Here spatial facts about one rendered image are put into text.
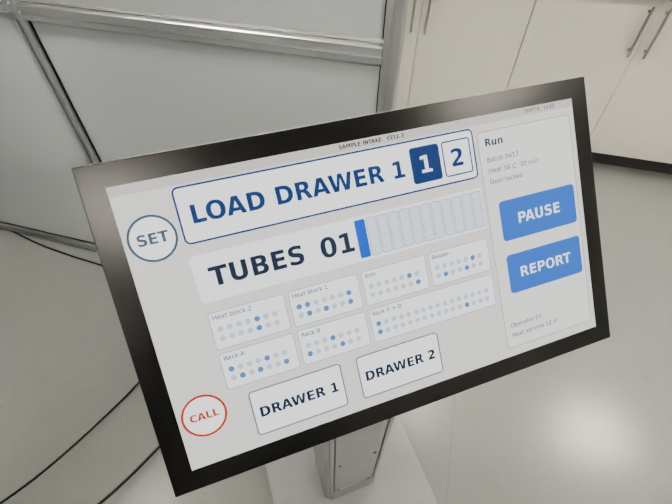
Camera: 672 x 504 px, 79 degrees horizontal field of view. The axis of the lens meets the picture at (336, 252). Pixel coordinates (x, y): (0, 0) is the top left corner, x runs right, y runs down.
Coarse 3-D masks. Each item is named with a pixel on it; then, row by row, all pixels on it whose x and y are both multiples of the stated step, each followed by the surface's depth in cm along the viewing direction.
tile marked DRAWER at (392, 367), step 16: (432, 336) 43; (384, 352) 42; (400, 352) 42; (416, 352) 43; (432, 352) 43; (368, 368) 42; (384, 368) 42; (400, 368) 43; (416, 368) 43; (432, 368) 44; (368, 384) 42; (384, 384) 42; (400, 384) 43
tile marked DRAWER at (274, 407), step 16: (320, 368) 40; (336, 368) 41; (272, 384) 39; (288, 384) 40; (304, 384) 40; (320, 384) 40; (336, 384) 41; (256, 400) 39; (272, 400) 39; (288, 400) 40; (304, 400) 40; (320, 400) 41; (336, 400) 41; (256, 416) 39; (272, 416) 40; (288, 416) 40; (304, 416) 40
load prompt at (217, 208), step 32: (320, 160) 38; (352, 160) 39; (384, 160) 40; (416, 160) 41; (448, 160) 41; (192, 192) 35; (224, 192) 36; (256, 192) 37; (288, 192) 38; (320, 192) 38; (352, 192) 39; (384, 192) 40; (416, 192) 41; (192, 224) 36; (224, 224) 36; (256, 224) 37
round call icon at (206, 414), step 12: (192, 396) 37; (204, 396) 38; (216, 396) 38; (180, 408) 37; (192, 408) 37; (204, 408) 38; (216, 408) 38; (180, 420) 37; (192, 420) 38; (204, 420) 38; (216, 420) 38; (228, 420) 38; (192, 432) 38; (204, 432) 38; (216, 432) 38
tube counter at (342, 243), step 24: (480, 192) 43; (360, 216) 40; (384, 216) 40; (408, 216) 41; (432, 216) 42; (456, 216) 42; (480, 216) 43; (336, 240) 39; (360, 240) 40; (384, 240) 41; (408, 240) 41; (432, 240) 42; (336, 264) 40
